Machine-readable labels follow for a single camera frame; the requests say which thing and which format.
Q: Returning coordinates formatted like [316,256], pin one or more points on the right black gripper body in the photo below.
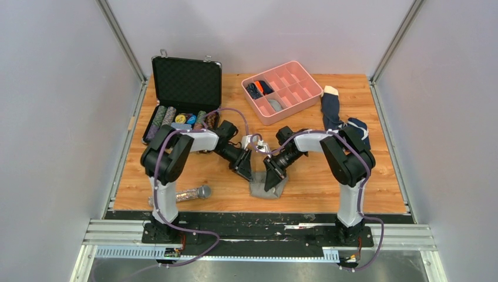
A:
[284,159]

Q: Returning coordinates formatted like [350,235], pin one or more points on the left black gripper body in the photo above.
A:
[234,155]

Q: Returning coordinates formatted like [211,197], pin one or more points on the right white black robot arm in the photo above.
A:
[349,159]

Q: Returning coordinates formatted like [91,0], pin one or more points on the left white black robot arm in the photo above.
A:
[164,160]

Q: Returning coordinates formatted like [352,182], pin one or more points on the rolled grey underwear in tray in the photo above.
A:
[275,105]

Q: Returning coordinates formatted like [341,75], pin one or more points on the rolled dark patterned underwear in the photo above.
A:
[253,91]

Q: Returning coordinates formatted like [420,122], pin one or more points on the rolled navy underwear in tray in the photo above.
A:
[265,88]

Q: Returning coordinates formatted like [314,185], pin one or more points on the rolled orange underwear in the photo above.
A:
[260,88]

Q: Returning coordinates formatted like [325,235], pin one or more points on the navy blue underwear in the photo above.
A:
[360,128]

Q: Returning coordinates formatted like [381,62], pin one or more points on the pink compartment organizer tray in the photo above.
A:
[294,88]

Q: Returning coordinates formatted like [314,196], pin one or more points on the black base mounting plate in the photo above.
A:
[260,234]

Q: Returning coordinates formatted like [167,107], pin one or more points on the black poker chip case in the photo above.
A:
[188,85]

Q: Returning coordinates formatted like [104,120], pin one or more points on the navy sock cream toe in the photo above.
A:
[330,107]

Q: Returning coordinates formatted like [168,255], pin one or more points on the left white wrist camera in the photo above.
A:
[247,142]

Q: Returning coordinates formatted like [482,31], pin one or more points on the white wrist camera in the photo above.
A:
[262,147]
[247,142]

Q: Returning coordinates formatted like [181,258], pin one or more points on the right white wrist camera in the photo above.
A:
[262,147]

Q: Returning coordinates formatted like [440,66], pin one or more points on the glitter handle microphone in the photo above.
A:
[202,192]

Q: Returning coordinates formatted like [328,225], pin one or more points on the aluminium frame rail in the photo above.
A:
[124,239]

